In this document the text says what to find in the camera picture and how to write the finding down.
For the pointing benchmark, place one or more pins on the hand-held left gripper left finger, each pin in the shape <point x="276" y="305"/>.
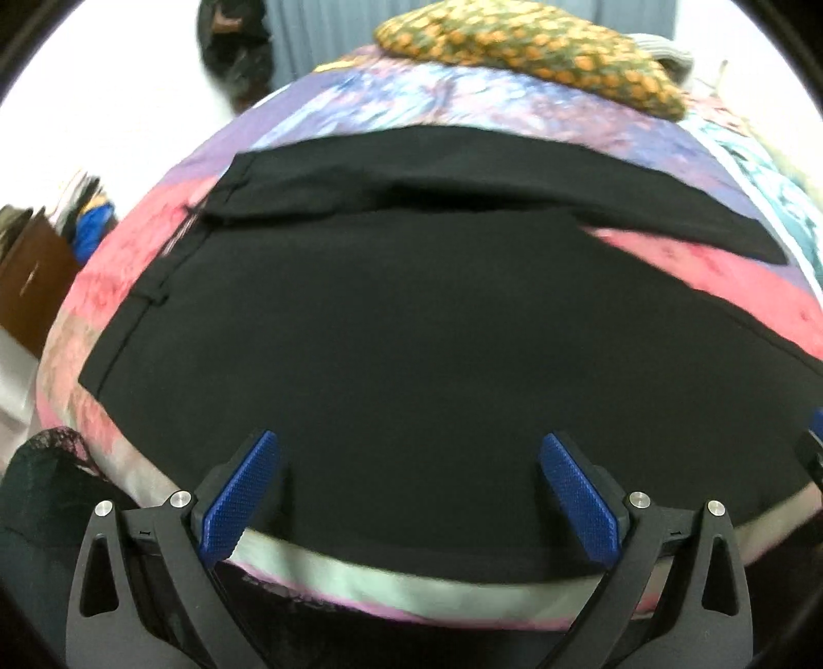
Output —
<point x="241" y="495"/>

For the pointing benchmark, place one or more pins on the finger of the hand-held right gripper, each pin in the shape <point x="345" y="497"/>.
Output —
<point x="811" y="457"/>

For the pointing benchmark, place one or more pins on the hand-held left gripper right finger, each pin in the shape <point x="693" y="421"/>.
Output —
<point x="578" y="495"/>

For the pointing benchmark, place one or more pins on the black pants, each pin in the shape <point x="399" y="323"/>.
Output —
<point x="411" y="321"/>

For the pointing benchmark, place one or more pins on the dark lace garment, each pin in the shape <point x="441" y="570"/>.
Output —
<point x="45" y="514"/>

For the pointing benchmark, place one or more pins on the colourful floral satin blanket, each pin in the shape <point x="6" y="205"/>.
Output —
<point x="675" y="264"/>

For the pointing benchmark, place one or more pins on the teal floral quilt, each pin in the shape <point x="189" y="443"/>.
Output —
<point x="784" y="199"/>

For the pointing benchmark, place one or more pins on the brown wooden dresser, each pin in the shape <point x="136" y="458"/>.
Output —
<point x="32" y="283"/>

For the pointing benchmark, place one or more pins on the blue cloth bundle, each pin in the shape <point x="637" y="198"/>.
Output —
<point x="93" y="228"/>

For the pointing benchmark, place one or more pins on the pile of folded clothes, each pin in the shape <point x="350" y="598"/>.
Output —
<point x="77" y="193"/>

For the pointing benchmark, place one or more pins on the dark green cloth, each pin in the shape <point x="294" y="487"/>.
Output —
<point x="13" y="222"/>

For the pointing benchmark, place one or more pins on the dark hanging clothes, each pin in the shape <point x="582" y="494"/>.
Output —
<point x="238" y="58"/>

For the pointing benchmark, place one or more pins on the green pillow with orange dots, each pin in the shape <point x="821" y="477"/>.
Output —
<point x="514" y="38"/>

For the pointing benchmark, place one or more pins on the grey-blue curtain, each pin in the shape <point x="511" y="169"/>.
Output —
<point x="308" y="32"/>

